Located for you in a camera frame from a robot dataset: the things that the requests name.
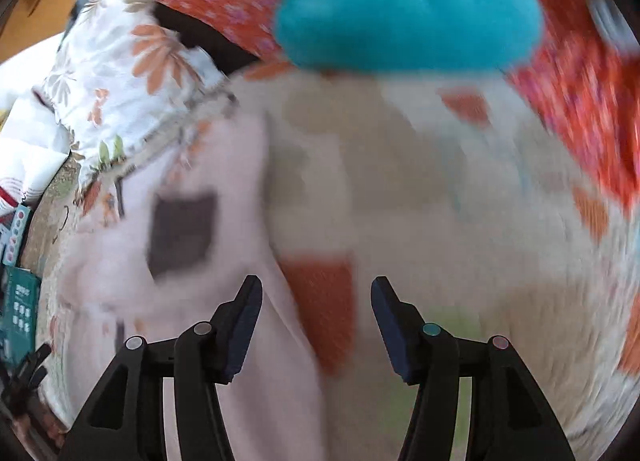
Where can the white leaf-print cloth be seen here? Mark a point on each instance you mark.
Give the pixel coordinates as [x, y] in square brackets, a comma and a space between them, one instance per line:
[125, 91]

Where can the beige patterned mat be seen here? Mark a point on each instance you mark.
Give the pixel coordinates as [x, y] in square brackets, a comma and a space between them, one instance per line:
[50, 226]

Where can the pale pink garment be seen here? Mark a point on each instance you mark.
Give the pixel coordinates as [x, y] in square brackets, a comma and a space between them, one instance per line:
[225, 241]

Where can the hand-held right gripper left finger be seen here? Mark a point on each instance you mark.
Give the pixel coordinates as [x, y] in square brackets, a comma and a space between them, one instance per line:
[244, 328]

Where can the green printed box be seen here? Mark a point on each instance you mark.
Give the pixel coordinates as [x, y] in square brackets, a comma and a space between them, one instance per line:
[20, 301]

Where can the black cloth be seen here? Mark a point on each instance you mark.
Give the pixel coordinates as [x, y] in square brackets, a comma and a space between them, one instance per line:
[210, 41]

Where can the black stand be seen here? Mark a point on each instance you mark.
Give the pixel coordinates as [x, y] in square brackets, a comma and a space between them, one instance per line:
[25, 386]

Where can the white bed sheet orange patches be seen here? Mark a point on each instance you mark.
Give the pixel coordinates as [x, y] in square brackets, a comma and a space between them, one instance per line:
[450, 166]

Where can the teal knitted cloth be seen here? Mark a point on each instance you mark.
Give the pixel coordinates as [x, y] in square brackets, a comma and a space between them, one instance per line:
[400, 6]

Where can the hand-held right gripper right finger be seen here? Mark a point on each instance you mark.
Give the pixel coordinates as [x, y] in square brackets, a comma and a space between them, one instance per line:
[395, 338]

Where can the teal dotted card packet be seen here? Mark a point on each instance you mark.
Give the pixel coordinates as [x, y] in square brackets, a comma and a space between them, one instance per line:
[15, 233]

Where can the white padded cloth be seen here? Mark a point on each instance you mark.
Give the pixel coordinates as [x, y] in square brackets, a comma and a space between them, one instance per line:
[25, 151]

